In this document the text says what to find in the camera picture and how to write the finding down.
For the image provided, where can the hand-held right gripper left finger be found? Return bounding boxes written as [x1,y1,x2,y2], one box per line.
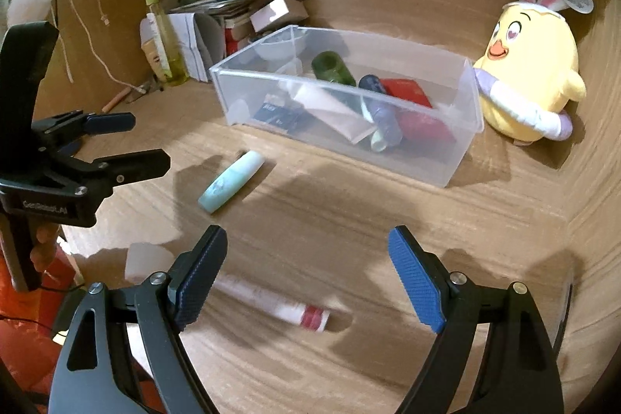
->
[49,225,229,414]

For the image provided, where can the white bowl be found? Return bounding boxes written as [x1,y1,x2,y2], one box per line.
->
[252,33,309,62]

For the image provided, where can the yellow chick plush toy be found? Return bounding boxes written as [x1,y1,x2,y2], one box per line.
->
[473,0,595,146]

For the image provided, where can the yellow liquid bottle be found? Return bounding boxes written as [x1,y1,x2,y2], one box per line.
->
[143,0,191,86]

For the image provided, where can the blue battery pack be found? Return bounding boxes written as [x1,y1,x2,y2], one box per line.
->
[252,101,304,131]

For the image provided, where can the white tube red cap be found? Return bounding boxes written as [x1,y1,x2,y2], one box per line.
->
[213,275,331,332]

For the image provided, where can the white booklets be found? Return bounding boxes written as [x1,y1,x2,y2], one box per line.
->
[141,11,227,83]

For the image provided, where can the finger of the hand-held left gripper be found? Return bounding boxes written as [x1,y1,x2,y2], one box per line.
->
[31,109,137,153]
[63,149,170,196]

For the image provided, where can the stack of papers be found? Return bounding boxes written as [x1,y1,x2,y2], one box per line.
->
[167,0,272,16]

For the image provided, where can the black cable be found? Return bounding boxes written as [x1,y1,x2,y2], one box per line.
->
[0,281,85,330]

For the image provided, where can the clear bottle dark blue cap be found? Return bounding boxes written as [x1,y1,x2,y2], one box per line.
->
[358,74,403,152]

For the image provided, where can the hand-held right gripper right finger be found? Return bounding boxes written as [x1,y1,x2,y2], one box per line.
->
[388,226,566,414]

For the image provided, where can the red box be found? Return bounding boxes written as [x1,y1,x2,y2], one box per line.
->
[380,78,452,143]

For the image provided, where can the white squeeze tube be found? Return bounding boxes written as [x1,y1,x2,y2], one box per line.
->
[286,81,376,146]

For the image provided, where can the person's left hand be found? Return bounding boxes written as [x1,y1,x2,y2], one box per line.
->
[29,224,62,273]

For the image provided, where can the red book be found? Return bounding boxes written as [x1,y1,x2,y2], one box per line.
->
[224,26,254,57]

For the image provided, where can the green glass bottle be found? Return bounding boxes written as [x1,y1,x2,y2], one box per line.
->
[311,50,357,86]

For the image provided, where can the white string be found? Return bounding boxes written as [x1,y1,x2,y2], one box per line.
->
[43,0,147,100]

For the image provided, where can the mint green tube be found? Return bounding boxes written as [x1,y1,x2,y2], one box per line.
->
[198,151,265,215]

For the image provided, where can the white carton box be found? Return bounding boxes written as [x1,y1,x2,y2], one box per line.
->
[250,0,310,33]

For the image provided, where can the clear plastic bin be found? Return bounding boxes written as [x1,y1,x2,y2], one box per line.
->
[210,25,485,188]

